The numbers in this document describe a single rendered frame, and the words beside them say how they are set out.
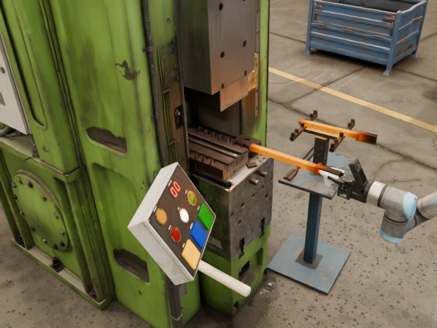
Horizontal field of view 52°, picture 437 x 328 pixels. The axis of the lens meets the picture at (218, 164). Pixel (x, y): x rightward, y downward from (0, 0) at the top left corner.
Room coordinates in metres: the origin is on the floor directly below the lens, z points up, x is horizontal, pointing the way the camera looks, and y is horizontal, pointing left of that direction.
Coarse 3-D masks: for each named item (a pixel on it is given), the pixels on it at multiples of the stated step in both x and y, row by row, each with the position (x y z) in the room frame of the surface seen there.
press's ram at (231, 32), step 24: (192, 0) 1.66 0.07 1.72; (216, 0) 1.65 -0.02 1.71; (240, 0) 1.77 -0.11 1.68; (192, 24) 1.67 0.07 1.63; (216, 24) 1.65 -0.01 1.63; (240, 24) 1.77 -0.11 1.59; (192, 48) 1.67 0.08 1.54; (216, 48) 1.65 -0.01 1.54; (240, 48) 1.77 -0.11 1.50; (192, 72) 1.68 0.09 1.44; (216, 72) 1.64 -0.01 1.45; (240, 72) 1.77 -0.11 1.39
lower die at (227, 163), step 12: (192, 132) 1.99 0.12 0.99; (192, 144) 1.87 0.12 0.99; (204, 144) 1.85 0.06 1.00; (228, 144) 1.86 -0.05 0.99; (192, 156) 1.78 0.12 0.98; (216, 156) 1.76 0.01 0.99; (228, 156) 1.75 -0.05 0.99; (240, 156) 1.76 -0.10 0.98; (204, 168) 1.72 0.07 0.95; (216, 168) 1.68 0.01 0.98; (228, 168) 1.69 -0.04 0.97; (240, 168) 1.76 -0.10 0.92
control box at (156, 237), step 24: (168, 168) 1.39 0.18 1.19; (168, 192) 1.25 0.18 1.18; (192, 192) 1.35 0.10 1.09; (144, 216) 1.11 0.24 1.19; (168, 216) 1.17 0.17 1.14; (192, 216) 1.26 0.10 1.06; (144, 240) 1.08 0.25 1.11; (168, 240) 1.09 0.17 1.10; (192, 240) 1.17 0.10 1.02; (168, 264) 1.06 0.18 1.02
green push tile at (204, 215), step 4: (200, 208) 1.32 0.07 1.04; (204, 208) 1.33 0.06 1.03; (200, 212) 1.30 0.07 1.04; (204, 212) 1.32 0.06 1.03; (208, 212) 1.34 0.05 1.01; (200, 216) 1.28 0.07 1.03; (204, 216) 1.30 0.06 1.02; (208, 216) 1.32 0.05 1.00; (212, 216) 1.34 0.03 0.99; (200, 220) 1.28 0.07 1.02; (204, 220) 1.29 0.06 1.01; (208, 220) 1.30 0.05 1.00; (212, 220) 1.32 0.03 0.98; (204, 224) 1.27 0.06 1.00; (208, 224) 1.29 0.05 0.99; (208, 228) 1.27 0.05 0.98
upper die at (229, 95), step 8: (240, 80) 1.77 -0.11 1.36; (184, 88) 1.78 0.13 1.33; (224, 88) 1.68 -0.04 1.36; (232, 88) 1.72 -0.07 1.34; (240, 88) 1.77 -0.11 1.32; (192, 96) 1.75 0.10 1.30; (200, 96) 1.72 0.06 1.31; (208, 96) 1.69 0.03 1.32; (216, 96) 1.67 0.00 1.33; (224, 96) 1.68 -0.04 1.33; (232, 96) 1.72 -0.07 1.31; (240, 96) 1.77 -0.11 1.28; (200, 104) 1.72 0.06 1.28; (208, 104) 1.70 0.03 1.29; (216, 104) 1.67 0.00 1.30; (224, 104) 1.68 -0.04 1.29; (232, 104) 1.72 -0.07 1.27
